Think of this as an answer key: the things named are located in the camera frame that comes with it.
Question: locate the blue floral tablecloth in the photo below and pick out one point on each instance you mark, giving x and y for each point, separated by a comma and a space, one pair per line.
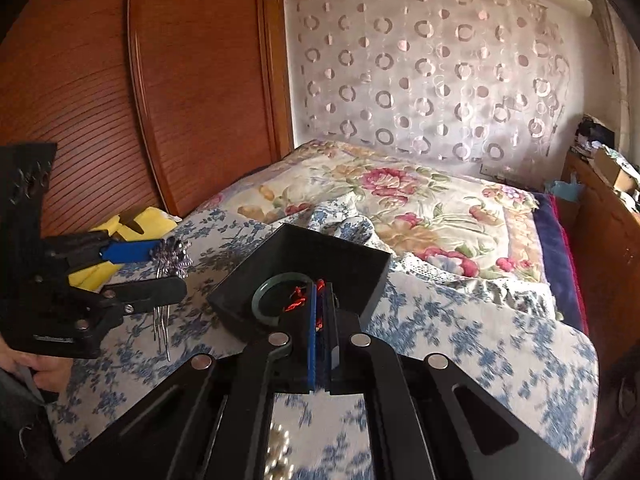
475, 350

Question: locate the black jewelry box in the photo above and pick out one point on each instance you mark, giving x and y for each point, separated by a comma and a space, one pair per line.
350, 260

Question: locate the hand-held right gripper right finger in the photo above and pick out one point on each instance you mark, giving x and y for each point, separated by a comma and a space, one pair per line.
334, 360

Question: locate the person's left hand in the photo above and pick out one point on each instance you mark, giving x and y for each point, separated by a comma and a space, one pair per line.
52, 372

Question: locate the navy blanket with red edge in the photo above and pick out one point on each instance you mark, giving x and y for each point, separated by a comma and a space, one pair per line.
550, 260

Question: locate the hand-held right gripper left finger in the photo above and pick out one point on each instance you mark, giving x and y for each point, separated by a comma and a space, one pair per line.
314, 350

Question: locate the pile of clothes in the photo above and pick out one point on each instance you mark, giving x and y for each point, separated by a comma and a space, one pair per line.
592, 135

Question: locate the crumpled blue floral fabric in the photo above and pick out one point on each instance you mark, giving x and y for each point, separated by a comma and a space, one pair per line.
345, 222

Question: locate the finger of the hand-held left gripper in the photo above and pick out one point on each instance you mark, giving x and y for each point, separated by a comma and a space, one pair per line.
130, 251
155, 291

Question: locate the yellow plush toy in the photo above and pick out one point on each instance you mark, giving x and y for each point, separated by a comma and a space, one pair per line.
150, 222

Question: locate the wooden cabinet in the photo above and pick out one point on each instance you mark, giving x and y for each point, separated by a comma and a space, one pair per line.
605, 240

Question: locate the cardboard box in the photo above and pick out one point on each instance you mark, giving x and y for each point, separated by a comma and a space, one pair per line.
612, 170

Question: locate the wall socket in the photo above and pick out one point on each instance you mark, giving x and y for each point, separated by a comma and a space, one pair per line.
492, 170

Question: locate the sheer circle-patterned curtain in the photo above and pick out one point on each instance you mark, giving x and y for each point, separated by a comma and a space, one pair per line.
425, 85

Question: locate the green jade bangle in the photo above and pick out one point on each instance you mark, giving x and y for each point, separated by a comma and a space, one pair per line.
262, 287

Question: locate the silver flower hairpin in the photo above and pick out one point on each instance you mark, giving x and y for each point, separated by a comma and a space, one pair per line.
175, 260

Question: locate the light blue plastic bag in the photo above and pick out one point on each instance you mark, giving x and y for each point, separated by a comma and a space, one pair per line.
565, 190

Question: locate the wooden wardrobe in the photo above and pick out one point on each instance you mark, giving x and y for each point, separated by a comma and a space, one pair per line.
200, 85

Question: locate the floral quilt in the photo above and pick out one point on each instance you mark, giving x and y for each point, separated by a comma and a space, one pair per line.
400, 195

